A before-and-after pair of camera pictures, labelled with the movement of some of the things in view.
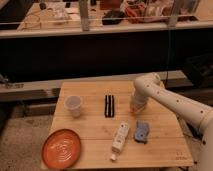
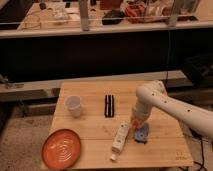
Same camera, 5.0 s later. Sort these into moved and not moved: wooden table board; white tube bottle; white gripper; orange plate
Moved: white gripper
Not moved: white tube bottle; wooden table board; orange plate
